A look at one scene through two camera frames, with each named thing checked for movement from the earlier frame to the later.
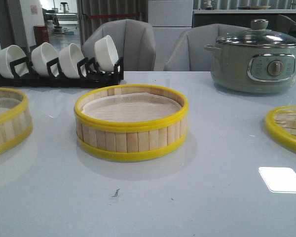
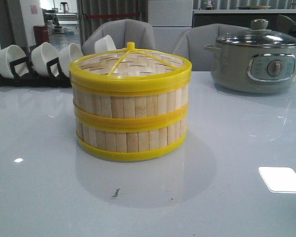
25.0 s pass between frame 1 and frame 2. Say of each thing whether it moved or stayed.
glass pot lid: stayed
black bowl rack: stayed
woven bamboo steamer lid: moved
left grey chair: stayed
